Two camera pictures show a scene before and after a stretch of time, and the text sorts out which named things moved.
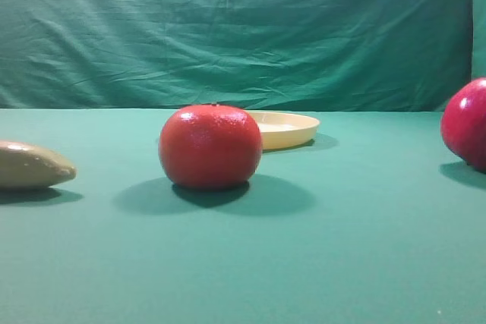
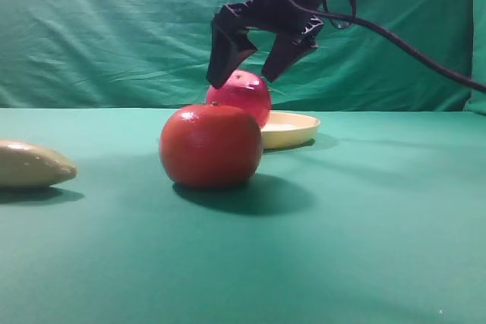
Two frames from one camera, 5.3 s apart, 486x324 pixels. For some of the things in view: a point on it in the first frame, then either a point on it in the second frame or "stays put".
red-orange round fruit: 210,146 stays put
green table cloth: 372,221 stays put
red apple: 463,124 → 244,90
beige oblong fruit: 26,166 stays put
